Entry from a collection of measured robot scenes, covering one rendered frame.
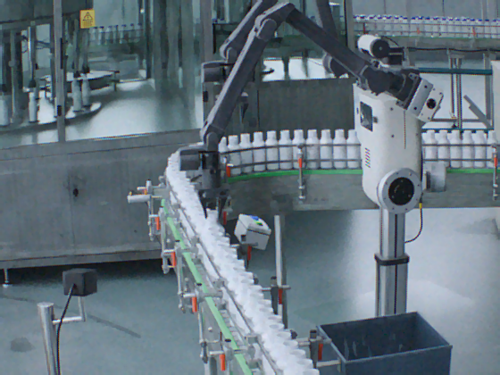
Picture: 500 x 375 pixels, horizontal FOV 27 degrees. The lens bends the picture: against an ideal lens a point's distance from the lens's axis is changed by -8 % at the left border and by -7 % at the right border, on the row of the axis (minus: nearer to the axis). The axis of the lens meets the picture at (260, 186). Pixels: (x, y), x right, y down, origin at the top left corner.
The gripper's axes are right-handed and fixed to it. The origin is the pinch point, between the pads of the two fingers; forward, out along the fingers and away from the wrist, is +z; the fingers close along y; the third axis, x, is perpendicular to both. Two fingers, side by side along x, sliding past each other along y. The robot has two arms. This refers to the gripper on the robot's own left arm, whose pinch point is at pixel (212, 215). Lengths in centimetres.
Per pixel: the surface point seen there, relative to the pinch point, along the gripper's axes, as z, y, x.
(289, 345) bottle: 3, 0, -106
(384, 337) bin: 30, 43, -41
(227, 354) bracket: 11, -11, -87
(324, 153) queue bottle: 11, 70, 137
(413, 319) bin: 25, 52, -41
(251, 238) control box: 11.2, 13.9, 11.3
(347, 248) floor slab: 118, 139, 340
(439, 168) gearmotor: 14, 116, 109
